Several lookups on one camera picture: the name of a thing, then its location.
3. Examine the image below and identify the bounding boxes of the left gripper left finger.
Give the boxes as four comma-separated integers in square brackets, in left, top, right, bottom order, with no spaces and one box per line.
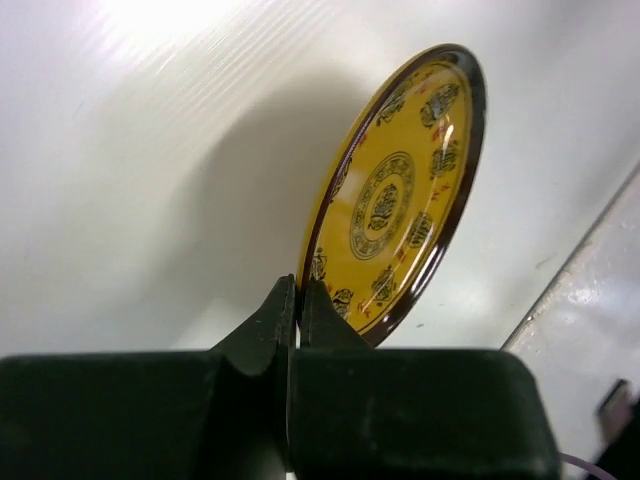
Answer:
[1,276,296,479]

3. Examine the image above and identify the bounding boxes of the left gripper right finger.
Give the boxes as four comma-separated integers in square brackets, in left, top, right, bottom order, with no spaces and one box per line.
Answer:
[289,281,560,479]

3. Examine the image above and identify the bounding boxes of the yellow patterned plate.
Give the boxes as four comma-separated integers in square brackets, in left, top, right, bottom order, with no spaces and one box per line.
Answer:
[297,43,487,346]

